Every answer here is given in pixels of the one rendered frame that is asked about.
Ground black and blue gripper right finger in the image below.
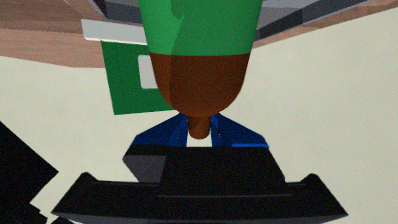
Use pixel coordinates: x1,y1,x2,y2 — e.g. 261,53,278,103
210,113,269,149

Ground green bottle crate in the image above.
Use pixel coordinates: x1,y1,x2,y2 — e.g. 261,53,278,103
101,41,175,113

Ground green and brown bottle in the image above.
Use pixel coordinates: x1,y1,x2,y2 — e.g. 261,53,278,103
138,0,263,140

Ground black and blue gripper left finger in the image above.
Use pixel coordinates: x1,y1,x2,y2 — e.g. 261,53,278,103
129,113,188,147

